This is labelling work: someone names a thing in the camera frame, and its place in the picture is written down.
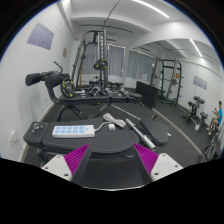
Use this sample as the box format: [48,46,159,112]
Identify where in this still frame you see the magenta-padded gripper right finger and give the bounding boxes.
[132,143,185,184]

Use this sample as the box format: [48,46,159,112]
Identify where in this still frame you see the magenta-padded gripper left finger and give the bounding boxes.
[41,143,94,184]

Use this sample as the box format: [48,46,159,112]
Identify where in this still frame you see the white power strip blue sockets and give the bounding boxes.
[51,124,97,139]

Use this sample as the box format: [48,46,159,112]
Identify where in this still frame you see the chrome barbell bar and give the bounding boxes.
[109,102,157,150]

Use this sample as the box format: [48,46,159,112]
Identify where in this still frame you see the black flat weight bench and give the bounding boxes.
[22,117,171,188]

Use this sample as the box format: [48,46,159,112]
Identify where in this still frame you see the black exercise equipment group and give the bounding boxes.
[182,95,210,131]

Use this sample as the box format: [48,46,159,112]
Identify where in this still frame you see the person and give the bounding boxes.
[206,100,224,136]

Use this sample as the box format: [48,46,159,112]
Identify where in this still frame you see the black upright box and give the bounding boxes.
[134,80,160,110]

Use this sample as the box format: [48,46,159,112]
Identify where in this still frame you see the black weight plate yellow marks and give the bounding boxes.
[59,77,76,99]
[93,58,109,71]

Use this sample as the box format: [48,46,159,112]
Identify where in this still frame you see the black bench with foam rollers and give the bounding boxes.
[25,59,143,123]

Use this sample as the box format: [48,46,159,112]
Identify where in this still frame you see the black power rack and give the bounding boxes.
[149,56,184,108]

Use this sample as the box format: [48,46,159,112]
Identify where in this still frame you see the group of dumbbells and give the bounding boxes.
[88,84,135,99]

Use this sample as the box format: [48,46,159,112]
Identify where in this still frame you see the grey window curtain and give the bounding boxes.
[81,43,126,77]
[127,49,158,81]

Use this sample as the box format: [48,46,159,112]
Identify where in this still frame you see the ceiling light strip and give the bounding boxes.
[188,37,204,59]
[131,0,171,20]

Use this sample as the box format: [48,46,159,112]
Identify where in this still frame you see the metal key ring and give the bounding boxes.
[31,122,45,133]

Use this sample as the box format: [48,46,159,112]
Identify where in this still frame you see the white wall socket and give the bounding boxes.
[7,130,18,146]

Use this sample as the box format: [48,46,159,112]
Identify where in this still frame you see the white power strip cable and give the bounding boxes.
[94,112,128,132]

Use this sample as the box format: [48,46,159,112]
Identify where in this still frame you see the small purple wall poster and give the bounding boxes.
[192,75,209,91]

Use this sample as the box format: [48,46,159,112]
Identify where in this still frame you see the black cable weight machine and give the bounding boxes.
[71,0,123,91]

